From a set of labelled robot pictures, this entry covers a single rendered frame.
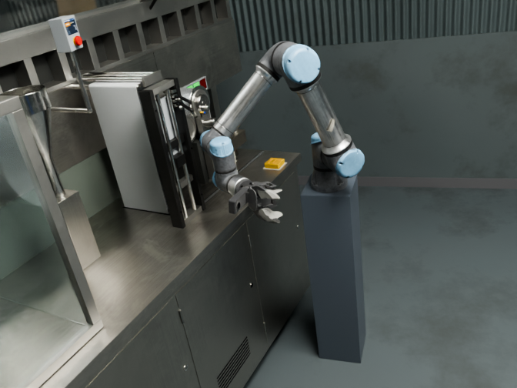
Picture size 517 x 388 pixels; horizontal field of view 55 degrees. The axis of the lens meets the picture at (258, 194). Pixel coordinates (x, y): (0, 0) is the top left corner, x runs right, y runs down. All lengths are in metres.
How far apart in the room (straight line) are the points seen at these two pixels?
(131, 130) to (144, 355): 0.83
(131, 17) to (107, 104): 0.52
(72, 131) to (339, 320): 1.41
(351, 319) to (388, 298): 0.57
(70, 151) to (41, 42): 0.41
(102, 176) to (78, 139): 0.21
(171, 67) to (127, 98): 0.68
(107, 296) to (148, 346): 0.21
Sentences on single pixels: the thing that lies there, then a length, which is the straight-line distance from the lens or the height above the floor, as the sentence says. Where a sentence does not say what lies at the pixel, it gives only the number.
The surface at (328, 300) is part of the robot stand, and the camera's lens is 2.31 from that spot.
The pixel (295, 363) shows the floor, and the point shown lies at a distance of 2.56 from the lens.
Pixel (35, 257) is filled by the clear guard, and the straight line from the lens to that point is 1.38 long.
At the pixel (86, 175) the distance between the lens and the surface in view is 2.18.
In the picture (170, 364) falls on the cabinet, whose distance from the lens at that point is 1.83.
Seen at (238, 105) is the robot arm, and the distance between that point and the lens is 1.78.
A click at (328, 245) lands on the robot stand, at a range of 2.12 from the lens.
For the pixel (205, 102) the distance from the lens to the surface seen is 2.18.
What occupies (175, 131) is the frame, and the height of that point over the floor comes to 1.26.
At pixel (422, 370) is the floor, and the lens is 2.53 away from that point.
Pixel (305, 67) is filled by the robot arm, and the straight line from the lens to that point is 1.66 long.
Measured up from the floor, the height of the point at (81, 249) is 0.97.
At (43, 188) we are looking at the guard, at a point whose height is 1.37.
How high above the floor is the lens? 1.85
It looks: 27 degrees down
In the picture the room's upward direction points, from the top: 9 degrees counter-clockwise
